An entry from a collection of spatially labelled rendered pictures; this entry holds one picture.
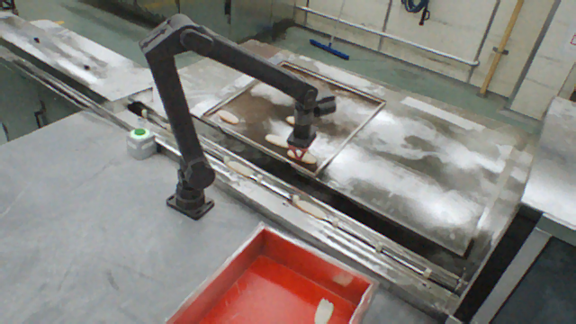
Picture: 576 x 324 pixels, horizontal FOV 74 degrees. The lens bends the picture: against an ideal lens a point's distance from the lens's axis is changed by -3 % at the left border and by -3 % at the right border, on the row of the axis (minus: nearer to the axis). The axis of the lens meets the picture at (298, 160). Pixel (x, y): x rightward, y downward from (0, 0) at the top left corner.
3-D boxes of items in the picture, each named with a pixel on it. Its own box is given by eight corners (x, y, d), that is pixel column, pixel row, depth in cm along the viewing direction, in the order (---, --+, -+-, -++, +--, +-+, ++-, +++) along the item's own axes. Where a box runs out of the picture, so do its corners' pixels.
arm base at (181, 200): (165, 203, 115) (196, 221, 111) (162, 183, 110) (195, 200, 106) (184, 189, 121) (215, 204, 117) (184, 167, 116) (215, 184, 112)
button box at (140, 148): (127, 159, 134) (122, 132, 128) (146, 150, 140) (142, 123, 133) (141, 170, 131) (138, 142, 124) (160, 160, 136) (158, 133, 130)
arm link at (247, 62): (164, 31, 89) (176, 49, 82) (175, 9, 87) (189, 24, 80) (296, 94, 118) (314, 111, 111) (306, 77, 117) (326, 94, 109)
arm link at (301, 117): (291, 100, 115) (300, 111, 112) (310, 94, 118) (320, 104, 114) (290, 119, 120) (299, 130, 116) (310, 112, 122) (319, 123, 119)
